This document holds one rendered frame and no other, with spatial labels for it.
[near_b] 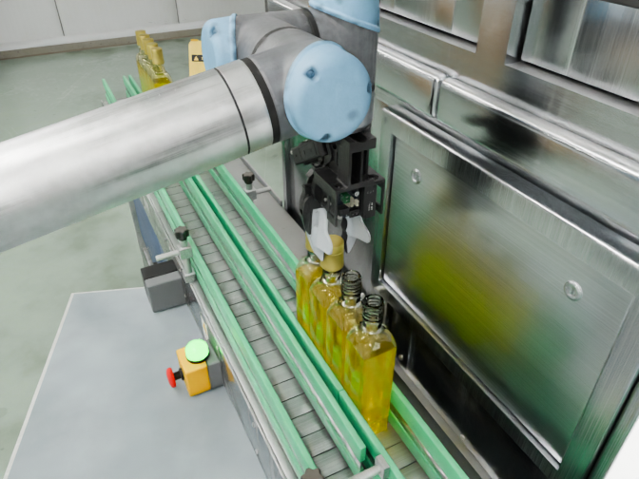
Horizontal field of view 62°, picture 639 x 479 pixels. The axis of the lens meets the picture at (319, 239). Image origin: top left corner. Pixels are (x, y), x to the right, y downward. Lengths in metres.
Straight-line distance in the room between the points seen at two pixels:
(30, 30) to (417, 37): 5.84
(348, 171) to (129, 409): 0.70
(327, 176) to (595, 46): 0.32
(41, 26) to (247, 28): 5.92
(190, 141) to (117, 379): 0.84
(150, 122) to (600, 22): 0.42
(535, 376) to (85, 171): 0.55
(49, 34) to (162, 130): 6.05
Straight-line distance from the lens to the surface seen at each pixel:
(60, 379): 1.25
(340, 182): 0.66
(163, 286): 1.28
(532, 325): 0.69
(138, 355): 1.24
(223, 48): 0.55
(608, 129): 0.58
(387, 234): 0.90
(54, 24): 6.45
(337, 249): 0.77
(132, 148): 0.42
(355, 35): 0.60
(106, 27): 6.49
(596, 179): 0.57
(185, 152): 0.43
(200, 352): 1.07
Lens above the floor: 1.62
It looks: 35 degrees down
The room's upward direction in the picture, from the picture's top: straight up
